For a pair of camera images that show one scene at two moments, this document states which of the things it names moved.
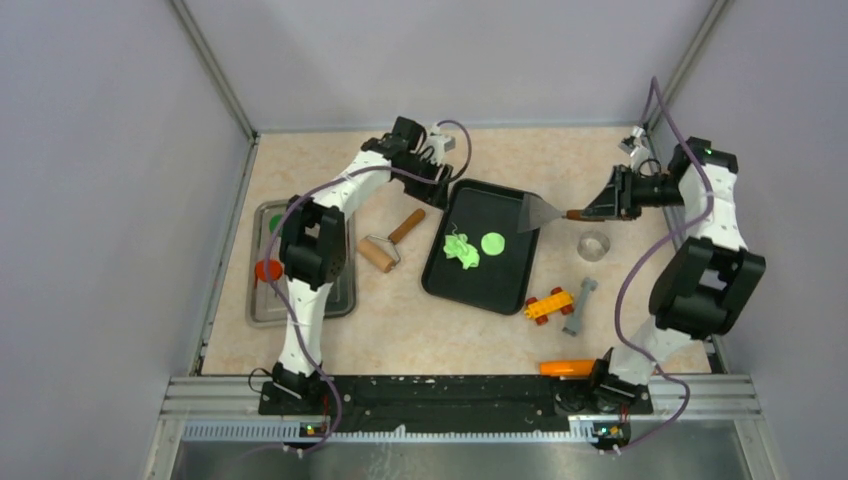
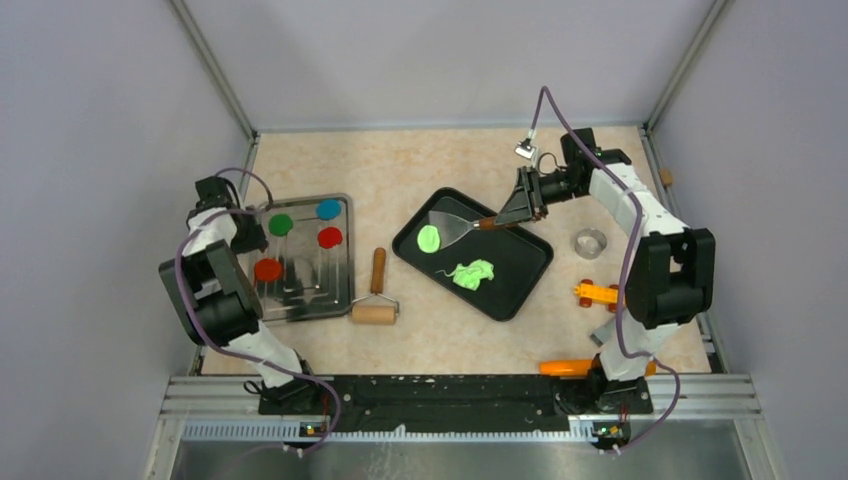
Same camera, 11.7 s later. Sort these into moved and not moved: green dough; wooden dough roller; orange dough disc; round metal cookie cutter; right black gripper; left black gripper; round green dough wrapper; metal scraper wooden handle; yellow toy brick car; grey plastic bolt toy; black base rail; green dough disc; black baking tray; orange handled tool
Moved: left black gripper; round green dough wrapper; right black gripper; yellow toy brick car; green dough; black baking tray; grey plastic bolt toy; wooden dough roller; metal scraper wooden handle
Not moved: orange handled tool; orange dough disc; green dough disc; round metal cookie cutter; black base rail
